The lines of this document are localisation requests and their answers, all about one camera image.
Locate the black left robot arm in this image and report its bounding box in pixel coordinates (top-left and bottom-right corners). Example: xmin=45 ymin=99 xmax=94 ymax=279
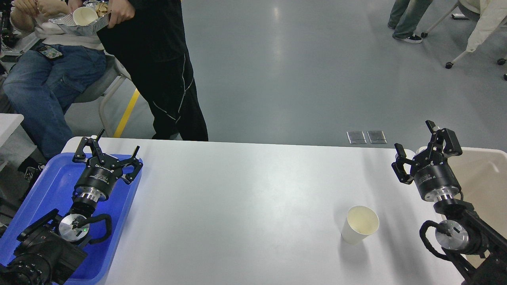
xmin=1 ymin=137 xmax=143 ymax=285

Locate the right metal floor socket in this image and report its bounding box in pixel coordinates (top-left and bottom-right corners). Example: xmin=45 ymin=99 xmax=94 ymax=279
xmin=366 ymin=130 xmax=387 ymax=144

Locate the white side table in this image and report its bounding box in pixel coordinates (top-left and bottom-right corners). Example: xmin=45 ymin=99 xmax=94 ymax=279
xmin=0 ymin=113 xmax=24 ymax=147

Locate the aluminium foil food tray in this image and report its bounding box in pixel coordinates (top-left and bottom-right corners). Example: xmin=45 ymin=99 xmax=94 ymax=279
xmin=49 ymin=0 xmax=109 ymax=36

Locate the white jacket on chair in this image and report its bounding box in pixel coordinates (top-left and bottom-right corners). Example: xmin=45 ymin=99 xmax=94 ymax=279
xmin=459 ymin=0 xmax=507 ymax=53

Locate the white wheeled chair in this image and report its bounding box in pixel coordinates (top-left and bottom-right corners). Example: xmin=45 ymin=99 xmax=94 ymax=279
xmin=421 ymin=0 xmax=507 ymax=81

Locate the person in grey-green trousers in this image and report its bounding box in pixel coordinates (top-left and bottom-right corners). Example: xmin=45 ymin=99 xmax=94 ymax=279
xmin=387 ymin=0 xmax=432 ymax=44

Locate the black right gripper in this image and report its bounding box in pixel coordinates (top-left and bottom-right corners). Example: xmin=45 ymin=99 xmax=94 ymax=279
xmin=391 ymin=120 xmax=463 ymax=202

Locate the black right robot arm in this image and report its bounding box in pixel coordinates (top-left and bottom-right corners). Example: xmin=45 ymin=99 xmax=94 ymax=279
xmin=391 ymin=120 xmax=507 ymax=285

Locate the grey chair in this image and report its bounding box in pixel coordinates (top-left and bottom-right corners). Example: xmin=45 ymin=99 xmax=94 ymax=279
xmin=74 ymin=55 xmax=131 ymax=137

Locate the beige plastic bin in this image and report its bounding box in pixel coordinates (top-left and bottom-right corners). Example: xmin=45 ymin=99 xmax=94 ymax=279
xmin=416 ymin=146 xmax=507 ymax=268

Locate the left metal floor socket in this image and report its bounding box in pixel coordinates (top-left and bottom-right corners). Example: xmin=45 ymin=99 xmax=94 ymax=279
xmin=347 ymin=131 xmax=367 ymax=144

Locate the paper cup in foil tray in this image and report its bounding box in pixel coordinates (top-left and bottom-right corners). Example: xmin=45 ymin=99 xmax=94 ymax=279
xmin=72 ymin=6 xmax=99 ymax=27

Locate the white paper cup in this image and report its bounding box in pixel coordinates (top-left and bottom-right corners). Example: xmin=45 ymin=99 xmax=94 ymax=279
xmin=341 ymin=205 xmax=379 ymax=245

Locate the seated person in jeans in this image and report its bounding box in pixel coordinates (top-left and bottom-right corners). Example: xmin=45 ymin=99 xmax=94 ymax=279
xmin=3 ymin=0 xmax=106 ymax=160

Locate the metal floor socket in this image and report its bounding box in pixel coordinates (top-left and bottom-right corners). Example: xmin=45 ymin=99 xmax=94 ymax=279
xmin=347 ymin=131 xmax=367 ymax=144
xmin=366 ymin=130 xmax=387 ymax=144

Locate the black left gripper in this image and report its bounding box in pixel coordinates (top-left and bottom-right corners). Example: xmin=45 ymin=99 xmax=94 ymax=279
xmin=72 ymin=129 xmax=143 ymax=201

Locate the standing person in black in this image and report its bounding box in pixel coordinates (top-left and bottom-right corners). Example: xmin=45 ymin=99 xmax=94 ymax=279
xmin=98 ymin=0 xmax=208 ymax=141

